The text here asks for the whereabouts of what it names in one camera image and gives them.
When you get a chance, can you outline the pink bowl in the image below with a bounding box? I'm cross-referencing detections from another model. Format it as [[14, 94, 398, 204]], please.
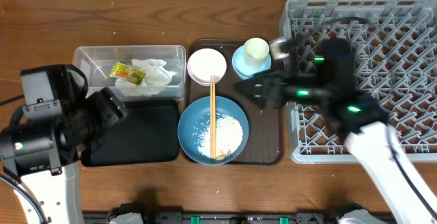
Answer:
[[187, 48, 227, 86]]

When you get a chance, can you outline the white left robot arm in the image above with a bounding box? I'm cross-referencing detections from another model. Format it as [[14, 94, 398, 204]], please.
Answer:
[[1, 65, 128, 223]]

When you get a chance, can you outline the yellow green snack wrapper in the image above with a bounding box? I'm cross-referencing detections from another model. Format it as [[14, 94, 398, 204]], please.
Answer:
[[108, 61, 145, 85]]

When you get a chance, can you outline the light blue saucer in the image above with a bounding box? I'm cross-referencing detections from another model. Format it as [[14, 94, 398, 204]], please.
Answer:
[[232, 46, 271, 79]]

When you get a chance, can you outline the grey dishwasher rack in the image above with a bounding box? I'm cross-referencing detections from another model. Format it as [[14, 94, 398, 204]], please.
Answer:
[[279, 0, 436, 163]]

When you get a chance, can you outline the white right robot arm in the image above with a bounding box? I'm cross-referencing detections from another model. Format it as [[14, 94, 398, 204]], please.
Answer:
[[234, 38, 436, 223]]

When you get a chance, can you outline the clear plastic waste bin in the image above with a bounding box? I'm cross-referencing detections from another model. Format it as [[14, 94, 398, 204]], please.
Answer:
[[73, 45, 186, 100]]

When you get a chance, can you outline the cream white cup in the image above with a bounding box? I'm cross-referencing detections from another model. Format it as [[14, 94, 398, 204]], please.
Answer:
[[243, 38, 270, 69]]

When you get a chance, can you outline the brown serving tray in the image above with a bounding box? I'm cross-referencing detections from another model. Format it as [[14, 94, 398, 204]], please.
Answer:
[[186, 39, 284, 166]]

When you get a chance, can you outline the dark blue plate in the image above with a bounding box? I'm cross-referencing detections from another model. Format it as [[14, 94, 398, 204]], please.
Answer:
[[178, 96, 249, 165]]

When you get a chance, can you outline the black rectangular tray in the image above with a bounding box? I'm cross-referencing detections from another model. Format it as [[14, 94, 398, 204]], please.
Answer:
[[81, 99, 179, 167]]

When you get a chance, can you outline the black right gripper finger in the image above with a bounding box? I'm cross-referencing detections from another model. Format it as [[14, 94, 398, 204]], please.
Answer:
[[236, 88, 260, 107], [234, 74, 272, 91]]

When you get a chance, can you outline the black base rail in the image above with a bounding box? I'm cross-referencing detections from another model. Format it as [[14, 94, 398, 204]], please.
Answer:
[[83, 203, 396, 224]]

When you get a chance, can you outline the leftover rice pile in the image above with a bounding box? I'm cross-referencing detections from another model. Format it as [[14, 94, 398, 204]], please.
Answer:
[[191, 113, 244, 160]]

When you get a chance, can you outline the white napkin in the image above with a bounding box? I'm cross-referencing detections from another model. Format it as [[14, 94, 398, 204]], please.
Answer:
[[115, 59, 177, 96]]

